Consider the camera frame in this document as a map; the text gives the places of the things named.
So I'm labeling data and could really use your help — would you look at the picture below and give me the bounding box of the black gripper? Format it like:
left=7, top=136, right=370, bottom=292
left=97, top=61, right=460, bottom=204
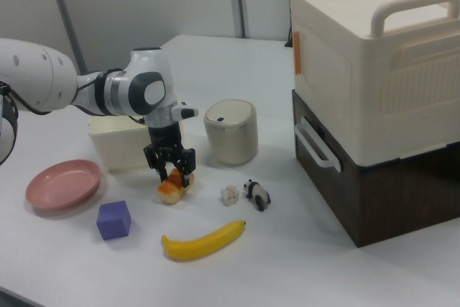
left=144, top=123, right=197, bottom=188

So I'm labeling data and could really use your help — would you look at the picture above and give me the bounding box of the glazed bread loaf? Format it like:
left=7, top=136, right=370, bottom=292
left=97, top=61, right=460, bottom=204
left=157, top=168, right=196, bottom=206

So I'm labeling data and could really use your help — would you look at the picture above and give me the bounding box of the pink plate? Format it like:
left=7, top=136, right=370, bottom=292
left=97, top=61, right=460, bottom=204
left=24, top=159, right=103, bottom=211

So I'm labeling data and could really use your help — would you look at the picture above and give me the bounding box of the white plastic bin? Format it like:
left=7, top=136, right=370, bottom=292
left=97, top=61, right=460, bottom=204
left=88, top=116, right=188, bottom=173

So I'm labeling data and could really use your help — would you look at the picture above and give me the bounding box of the cream lidded trash can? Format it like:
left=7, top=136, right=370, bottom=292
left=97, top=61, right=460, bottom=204
left=203, top=98, right=259, bottom=166

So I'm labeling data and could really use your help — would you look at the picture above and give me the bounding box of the small white knotted lump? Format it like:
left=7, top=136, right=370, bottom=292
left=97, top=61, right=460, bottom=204
left=219, top=184, right=240, bottom=207

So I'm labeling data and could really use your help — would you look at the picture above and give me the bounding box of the purple foam cube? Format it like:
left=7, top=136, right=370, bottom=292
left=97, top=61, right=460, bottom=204
left=96, top=200, right=132, bottom=242

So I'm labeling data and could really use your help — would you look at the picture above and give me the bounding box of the yellow banana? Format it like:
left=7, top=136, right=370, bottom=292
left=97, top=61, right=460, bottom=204
left=160, top=219, right=247, bottom=261

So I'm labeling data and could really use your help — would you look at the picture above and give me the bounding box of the black and white panda toy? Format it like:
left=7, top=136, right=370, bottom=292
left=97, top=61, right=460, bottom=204
left=241, top=178, right=272, bottom=213

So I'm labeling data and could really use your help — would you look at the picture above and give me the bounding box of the orange tape strip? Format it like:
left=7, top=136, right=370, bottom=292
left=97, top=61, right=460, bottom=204
left=293, top=32, right=303, bottom=76

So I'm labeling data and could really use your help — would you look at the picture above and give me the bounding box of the dark brown drawer cabinet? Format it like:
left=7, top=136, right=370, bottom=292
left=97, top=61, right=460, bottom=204
left=291, top=89, right=460, bottom=249

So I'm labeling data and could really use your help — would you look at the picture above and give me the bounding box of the white drawer handle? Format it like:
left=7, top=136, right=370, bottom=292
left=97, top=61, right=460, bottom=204
left=293, top=116, right=341, bottom=172

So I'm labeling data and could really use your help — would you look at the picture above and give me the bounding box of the cream storage box with handles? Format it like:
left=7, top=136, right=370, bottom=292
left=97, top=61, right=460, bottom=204
left=289, top=0, right=460, bottom=168

